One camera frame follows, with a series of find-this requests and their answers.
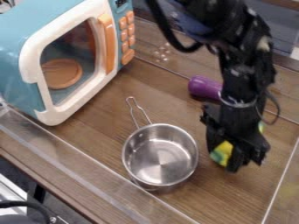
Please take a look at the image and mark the blue toy microwave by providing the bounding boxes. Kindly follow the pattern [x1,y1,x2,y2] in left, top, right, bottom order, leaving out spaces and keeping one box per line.
[0,0,136,126]

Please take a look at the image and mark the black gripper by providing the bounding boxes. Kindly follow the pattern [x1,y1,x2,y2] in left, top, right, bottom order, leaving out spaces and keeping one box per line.
[200,97,265,173]

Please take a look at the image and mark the clear acrylic barrier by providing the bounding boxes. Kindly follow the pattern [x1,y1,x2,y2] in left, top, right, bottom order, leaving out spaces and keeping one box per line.
[0,99,198,224]

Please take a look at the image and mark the yellow toy banana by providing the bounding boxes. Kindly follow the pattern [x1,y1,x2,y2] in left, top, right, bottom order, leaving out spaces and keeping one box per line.
[209,122,269,169]

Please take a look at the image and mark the black cable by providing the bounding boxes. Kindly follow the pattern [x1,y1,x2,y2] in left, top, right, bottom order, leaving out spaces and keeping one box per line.
[0,200,57,224]

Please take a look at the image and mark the silver pot with handle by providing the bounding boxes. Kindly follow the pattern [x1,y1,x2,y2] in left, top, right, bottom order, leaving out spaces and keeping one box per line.
[121,96,198,192]

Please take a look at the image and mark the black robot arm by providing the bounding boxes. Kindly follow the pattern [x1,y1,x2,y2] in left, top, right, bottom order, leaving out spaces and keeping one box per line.
[169,0,276,173]

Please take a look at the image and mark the purple toy eggplant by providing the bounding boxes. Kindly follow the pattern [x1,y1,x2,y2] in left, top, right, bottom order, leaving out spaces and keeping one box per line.
[188,75,221,101]

